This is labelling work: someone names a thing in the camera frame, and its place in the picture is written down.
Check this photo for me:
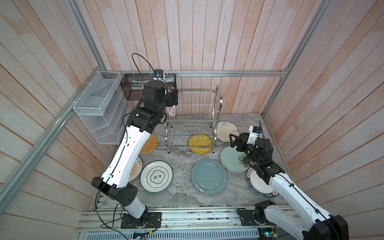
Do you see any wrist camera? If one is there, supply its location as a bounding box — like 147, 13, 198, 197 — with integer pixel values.
154, 69, 164, 79
247, 126, 263, 145

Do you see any grey blue round plate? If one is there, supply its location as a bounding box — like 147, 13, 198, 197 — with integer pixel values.
191, 159, 228, 196

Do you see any yellow green woven plate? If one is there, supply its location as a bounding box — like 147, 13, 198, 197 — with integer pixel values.
188, 133, 214, 155

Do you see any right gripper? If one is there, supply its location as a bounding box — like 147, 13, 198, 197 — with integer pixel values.
230, 133, 259, 167

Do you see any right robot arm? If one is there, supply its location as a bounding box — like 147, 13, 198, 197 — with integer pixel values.
229, 132, 349, 240

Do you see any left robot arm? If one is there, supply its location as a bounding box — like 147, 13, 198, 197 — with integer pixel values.
92, 80, 179, 220

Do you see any orange woven bamboo plate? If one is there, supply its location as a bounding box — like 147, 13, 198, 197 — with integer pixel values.
140, 134, 158, 154

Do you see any stainless steel dish rack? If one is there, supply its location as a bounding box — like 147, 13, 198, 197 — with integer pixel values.
166, 85, 223, 153

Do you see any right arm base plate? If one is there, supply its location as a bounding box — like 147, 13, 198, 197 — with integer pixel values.
236, 208, 277, 227

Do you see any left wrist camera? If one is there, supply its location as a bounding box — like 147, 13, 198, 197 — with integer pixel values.
154, 69, 164, 79

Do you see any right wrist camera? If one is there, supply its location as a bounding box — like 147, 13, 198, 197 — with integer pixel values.
247, 126, 263, 145

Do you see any cream plate with red flowers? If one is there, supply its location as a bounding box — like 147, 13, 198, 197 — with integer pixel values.
216, 121, 240, 143

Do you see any light green flower plate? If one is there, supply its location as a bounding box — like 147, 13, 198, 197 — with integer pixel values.
220, 147, 250, 173

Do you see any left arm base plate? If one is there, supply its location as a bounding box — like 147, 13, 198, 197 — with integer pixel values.
121, 212, 162, 229

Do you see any white plate orange sunburst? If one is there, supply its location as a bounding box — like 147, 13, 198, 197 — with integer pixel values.
166, 105, 176, 118

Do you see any aluminium front rail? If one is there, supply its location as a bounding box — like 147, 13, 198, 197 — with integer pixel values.
74, 205, 326, 233

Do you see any white wire mesh shelf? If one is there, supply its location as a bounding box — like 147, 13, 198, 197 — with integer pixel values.
74, 71, 130, 145

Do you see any black wire wall basket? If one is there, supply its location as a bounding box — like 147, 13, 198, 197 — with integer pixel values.
120, 73, 177, 101

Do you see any white plate dark lettered rim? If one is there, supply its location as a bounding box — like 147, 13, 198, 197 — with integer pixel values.
247, 168, 279, 198

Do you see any white plate green clover outline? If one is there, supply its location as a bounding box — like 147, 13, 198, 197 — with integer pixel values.
140, 161, 174, 193

